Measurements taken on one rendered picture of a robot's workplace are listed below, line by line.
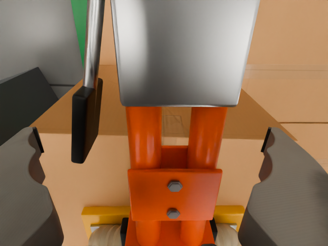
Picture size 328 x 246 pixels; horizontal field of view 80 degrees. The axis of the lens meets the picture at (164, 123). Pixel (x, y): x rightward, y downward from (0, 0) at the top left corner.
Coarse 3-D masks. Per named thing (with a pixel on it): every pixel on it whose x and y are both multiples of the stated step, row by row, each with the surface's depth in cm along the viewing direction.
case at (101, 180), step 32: (64, 96) 39; (64, 128) 29; (224, 128) 31; (256, 128) 32; (64, 160) 30; (96, 160) 30; (128, 160) 30; (224, 160) 31; (256, 160) 31; (64, 192) 33; (96, 192) 33; (128, 192) 34; (224, 192) 34; (64, 224) 37
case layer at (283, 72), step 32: (288, 0) 55; (320, 0) 55; (256, 32) 59; (288, 32) 59; (320, 32) 59; (256, 64) 63; (288, 64) 64; (320, 64) 64; (256, 96) 69; (288, 96) 69; (320, 96) 69; (288, 128) 76; (320, 128) 76; (320, 160) 84
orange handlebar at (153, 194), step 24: (144, 120) 11; (192, 120) 12; (216, 120) 11; (144, 144) 12; (192, 144) 13; (216, 144) 12; (144, 168) 13; (168, 168) 16; (192, 168) 13; (144, 192) 13; (168, 192) 13; (192, 192) 14; (216, 192) 14; (144, 216) 15; (168, 216) 14; (192, 216) 15; (144, 240) 17; (192, 240) 17
